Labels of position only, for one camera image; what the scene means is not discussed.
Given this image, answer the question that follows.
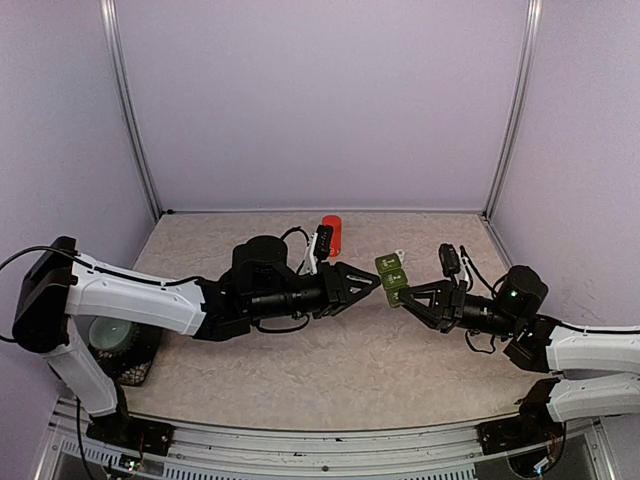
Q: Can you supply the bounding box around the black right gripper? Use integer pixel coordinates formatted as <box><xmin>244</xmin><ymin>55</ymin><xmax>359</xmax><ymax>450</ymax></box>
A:
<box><xmin>398</xmin><ymin>279</ymin><xmax>521</xmax><ymax>338</ymax></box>

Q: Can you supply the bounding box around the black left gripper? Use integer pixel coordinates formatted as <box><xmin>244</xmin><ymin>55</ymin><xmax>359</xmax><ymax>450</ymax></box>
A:
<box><xmin>248</xmin><ymin>262</ymin><xmax>383</xmax><ymax>321</ymax></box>

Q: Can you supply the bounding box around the green pill organizer box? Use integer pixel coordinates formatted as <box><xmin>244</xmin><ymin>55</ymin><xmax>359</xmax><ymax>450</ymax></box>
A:
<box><xmin>375</xmin><ymin>250</ymin><xmax>408</xmax><ymax>308</ymax></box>

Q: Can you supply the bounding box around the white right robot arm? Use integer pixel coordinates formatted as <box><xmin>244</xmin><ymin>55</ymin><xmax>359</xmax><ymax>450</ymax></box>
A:
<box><xmin>398</xmin><ymin>265</ymin><xmax>639</xmax><ymax>444</ymax></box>

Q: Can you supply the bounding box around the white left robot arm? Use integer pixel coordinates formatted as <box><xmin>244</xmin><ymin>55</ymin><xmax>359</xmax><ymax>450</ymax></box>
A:
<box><xmin>12</xmin><ymin>235</ymin><xmax>381</xmax><ymax>445</ymax></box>

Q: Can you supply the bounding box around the red cylindrical can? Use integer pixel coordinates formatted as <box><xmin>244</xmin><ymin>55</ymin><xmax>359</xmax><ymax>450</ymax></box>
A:
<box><xmin>322</xmin><ymin>215</ymin><xmax>342</xmax><ymax>258</ymax></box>

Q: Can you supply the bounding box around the black square tray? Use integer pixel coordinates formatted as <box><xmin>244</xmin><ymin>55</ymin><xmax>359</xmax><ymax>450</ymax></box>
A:
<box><xmin>89</xmin><ymin>322</ymin><xmax>163</xmax><ymax>387</ymax></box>

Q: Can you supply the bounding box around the green ceramic bowl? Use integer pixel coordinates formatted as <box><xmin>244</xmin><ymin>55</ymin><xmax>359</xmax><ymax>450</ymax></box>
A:
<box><xmin>88</xmin><ymin>317</ymin><xmax>135</xmax><ymax>353</ymax></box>

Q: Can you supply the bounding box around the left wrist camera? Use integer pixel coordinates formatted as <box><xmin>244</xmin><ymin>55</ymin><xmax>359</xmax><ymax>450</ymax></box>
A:
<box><xmin>301</xmin><ymin>225</ymin><xmax>332</xmax><ymax>275</ymax></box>

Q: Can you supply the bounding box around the front aluminium rail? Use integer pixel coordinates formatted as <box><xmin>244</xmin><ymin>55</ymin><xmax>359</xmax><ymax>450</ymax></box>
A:
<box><xmin>42</xmin><ymin>400</ymin><xmax>614</xmax><ymax>479</ymax></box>

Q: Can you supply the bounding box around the right aluminium frame post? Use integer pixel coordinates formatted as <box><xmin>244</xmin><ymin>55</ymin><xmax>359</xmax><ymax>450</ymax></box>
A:
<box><xmin>483</xmin><ymin>0</ymin><xmax>543</xmax><ymax>223</ymax></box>

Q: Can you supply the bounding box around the aluminium frame post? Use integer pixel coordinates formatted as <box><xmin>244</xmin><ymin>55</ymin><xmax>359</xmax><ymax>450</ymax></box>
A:
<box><xmin>99</xmin><ymin>0</ymin><xmax>163</xmax><ymax>222</ymax></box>
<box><xmin>483</xmin><ymin>0</ymin><xmax>543</xmax><ymax>223</ymax></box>

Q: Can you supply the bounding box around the left aluminium frame post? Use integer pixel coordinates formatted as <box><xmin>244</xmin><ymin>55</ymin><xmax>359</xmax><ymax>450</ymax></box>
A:
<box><xmin>99</xmin><ymin>0</ymin><xmax>163</xmax><ymax>222</ymax></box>

